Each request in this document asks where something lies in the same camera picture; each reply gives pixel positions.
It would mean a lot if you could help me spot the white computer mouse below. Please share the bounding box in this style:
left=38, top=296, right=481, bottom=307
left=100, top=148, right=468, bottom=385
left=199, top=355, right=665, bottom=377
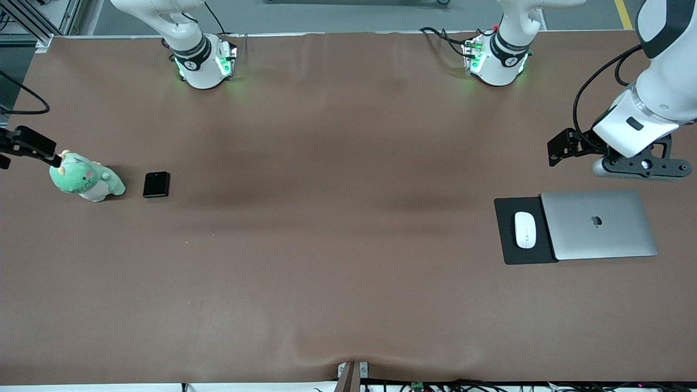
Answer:
left=515, top=211, right=537, bottom=249

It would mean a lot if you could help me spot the black phone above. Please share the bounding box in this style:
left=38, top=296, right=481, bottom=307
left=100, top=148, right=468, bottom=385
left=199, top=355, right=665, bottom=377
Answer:
left=143, top=171, right=170, bottom=199

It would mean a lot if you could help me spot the black mouse pad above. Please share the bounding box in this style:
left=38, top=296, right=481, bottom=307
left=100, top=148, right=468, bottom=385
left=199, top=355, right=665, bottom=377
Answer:
left=494, top=196, right=559, bottom=266

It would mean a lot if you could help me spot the green plush dinosaur toy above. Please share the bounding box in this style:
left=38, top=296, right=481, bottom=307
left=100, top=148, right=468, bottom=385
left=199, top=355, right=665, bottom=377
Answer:
left=49, top=150, right=126, bottom=203

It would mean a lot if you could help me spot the silver laptop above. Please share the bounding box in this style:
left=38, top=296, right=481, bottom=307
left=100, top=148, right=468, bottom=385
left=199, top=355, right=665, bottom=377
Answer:
left=540, top=189, right=658, bottom=261

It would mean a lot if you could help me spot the brown table mat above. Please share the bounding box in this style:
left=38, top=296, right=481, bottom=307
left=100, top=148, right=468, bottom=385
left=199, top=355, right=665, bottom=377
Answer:
left=0, top=31, right=697, bottom=384

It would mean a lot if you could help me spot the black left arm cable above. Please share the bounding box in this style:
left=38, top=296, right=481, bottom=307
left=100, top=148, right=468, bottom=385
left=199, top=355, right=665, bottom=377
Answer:
left=573, top=45, right=643, bottom=137

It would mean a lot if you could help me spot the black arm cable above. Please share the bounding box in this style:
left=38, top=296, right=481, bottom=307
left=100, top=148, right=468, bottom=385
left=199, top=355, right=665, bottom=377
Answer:
left=0, top=71, right=51, bottom=115
left=573, top=45, right=643, bottom=137

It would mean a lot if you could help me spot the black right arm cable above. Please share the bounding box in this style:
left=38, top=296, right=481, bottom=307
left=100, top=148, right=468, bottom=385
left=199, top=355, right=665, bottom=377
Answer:
left=0, top=71, right=51, bottom=115

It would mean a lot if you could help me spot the black base cable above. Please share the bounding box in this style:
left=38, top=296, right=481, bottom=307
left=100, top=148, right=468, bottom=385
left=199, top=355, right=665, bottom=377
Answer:
left=438, top=33, right=468, bottom=57
left=419, top=27, right=469, bottom=44
left=204, top=0, right=246, bottom=55

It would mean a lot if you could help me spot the grey bracket with brown post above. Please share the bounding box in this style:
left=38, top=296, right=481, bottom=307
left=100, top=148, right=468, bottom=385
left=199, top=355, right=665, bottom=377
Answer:
left=337, top=361, right=369, bottom=392

